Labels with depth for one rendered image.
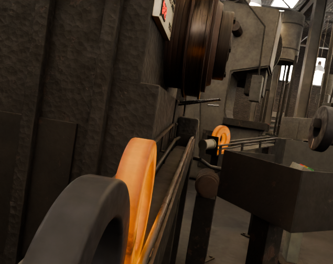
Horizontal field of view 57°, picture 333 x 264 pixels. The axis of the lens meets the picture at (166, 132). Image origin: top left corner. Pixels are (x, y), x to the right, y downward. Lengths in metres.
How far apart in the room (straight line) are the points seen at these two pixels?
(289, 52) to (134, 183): 9.93
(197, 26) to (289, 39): 9.19
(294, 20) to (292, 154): 7.46
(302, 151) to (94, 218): 3.29
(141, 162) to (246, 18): 3.88
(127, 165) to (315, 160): 3.25
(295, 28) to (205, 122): 6.86
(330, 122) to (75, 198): 0.96
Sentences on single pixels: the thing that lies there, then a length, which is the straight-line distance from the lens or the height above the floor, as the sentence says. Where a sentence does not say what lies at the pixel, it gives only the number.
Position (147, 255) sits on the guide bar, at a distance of 0.41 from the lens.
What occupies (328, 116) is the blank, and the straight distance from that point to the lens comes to 1.10.
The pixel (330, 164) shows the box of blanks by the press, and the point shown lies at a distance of 3.65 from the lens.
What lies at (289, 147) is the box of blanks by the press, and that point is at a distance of 3.38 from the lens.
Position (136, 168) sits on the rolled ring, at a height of 0.72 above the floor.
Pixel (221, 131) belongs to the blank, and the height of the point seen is 0.75.
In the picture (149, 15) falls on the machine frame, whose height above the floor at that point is 1.06.
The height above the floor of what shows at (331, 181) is 0.70.
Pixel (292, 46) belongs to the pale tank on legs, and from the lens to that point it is 10.28.
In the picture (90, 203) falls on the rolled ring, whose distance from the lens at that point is 0.22.
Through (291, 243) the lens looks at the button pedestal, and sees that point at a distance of 2.16.
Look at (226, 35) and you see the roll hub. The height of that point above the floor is 1.12.
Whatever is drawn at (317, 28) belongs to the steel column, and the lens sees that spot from 10.74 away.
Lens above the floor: 0.79
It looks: 3 degrees down
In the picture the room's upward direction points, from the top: 9 degrees clockwise
